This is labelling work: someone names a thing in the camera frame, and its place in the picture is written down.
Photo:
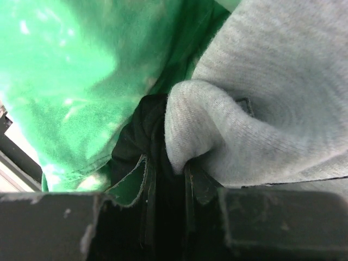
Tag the black cloth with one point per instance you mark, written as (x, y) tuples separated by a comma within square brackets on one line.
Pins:
[(144, 136)]

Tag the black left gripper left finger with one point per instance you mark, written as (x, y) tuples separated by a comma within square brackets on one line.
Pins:
[(148, 217)]

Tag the grey cloth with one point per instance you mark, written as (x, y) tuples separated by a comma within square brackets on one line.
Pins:
[(267, 102)]

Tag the green tie-dye cloth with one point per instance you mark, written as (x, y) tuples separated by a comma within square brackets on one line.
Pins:
[(73, 73)]

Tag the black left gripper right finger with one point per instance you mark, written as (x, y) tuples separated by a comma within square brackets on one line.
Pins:
[(200, 190)]

